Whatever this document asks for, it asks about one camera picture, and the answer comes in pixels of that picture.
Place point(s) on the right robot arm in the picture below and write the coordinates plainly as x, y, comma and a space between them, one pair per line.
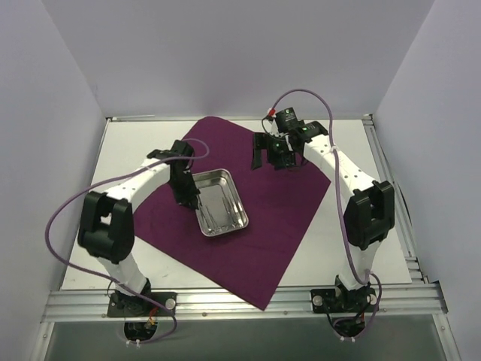
365, 206

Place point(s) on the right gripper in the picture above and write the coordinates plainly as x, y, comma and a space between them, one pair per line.
265, 149

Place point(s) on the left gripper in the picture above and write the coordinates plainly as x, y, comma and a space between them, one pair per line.
186, 191

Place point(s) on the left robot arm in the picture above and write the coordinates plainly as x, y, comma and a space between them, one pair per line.
107, 230

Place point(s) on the purple cloth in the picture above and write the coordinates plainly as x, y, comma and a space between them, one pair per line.
280, 205

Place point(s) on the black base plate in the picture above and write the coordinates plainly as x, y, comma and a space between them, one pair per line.
123, 306
337, 300

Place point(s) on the steel forceps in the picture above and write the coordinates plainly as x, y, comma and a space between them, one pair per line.
222, 229
231, 212

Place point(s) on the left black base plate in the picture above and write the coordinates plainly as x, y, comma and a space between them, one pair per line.
123, 306

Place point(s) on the steel surgical scissors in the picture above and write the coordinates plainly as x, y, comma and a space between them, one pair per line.
209, 225

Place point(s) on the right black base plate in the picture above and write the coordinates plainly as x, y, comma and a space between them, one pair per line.
337, 300

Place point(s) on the steel instrument tray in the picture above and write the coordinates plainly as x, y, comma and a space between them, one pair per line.
214, 185

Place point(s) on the aluminium right rail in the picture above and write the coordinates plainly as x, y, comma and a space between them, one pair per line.
403, 225

